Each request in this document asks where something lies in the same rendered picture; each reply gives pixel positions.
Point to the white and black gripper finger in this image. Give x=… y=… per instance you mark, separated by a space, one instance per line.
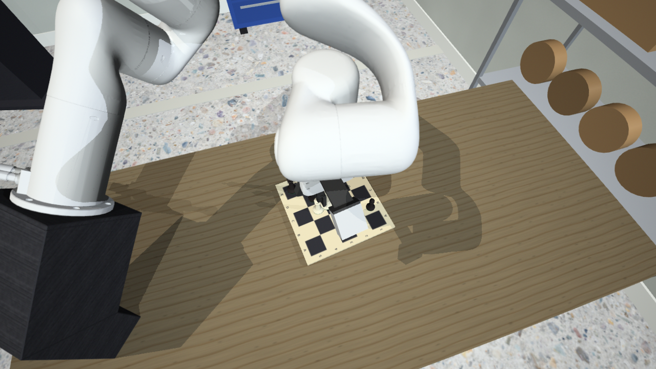
x=320 y=197

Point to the chessboard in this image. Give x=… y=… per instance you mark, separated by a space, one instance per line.
x=316 y=233

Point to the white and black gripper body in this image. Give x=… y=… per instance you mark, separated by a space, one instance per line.
x=313 y=187

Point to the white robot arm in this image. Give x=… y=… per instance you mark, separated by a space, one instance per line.
x=320 y=138

